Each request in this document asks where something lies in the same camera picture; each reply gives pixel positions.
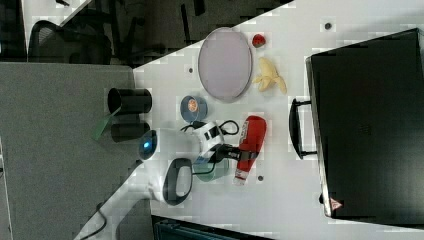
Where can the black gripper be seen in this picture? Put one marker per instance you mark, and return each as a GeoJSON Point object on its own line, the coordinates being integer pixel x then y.
{"type": "Point", "coordinates": [227, 151]}

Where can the red plush ketchup bottle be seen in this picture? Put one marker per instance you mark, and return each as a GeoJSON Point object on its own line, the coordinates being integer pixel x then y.
{"type": "Point", "coordinates": [251, 139]}

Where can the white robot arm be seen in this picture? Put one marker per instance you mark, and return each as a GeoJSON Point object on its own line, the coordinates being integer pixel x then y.
{"type": "Point", "coordinates": [165, 173]}

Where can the grey round plate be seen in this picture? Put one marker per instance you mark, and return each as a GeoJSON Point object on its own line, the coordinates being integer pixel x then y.
{"type": "Point", "coordinates": [225, 64]}

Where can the green mug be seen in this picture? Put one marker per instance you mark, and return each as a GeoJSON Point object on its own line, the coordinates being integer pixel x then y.
{"type": "Point", "coordinates": [209, 172]}

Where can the orange slice toy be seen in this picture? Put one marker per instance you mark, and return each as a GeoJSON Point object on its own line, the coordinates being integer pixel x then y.
{"type": "Point", "coordinates": [192, 105]}

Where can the yellow plush banana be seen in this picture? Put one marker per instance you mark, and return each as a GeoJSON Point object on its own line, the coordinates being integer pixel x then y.
{"type": "Point", "coordinates": [269, 76]}

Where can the red plush strawberry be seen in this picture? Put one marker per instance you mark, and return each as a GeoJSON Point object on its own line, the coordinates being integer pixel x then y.
{"type": "Point", "coordinates": [258, 40]}

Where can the black cylinder cup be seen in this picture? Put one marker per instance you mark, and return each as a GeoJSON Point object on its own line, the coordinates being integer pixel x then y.
{"type": "Point", "coordinates": [129, 101]}

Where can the black toaster oven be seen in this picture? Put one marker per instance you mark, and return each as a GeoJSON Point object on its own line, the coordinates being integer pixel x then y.
{"type": "Point", "coordinates": [367, 109]}

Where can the black office chair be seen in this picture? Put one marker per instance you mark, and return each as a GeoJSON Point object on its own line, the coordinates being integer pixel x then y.
{"type": "Point", "coordinates": [50, 43]}

